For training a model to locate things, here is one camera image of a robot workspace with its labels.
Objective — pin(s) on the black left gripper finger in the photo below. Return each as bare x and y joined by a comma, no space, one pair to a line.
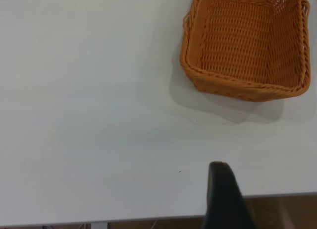
223,201

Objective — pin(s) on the orange-brown wicker basket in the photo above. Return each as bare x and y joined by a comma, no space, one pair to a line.
237,45

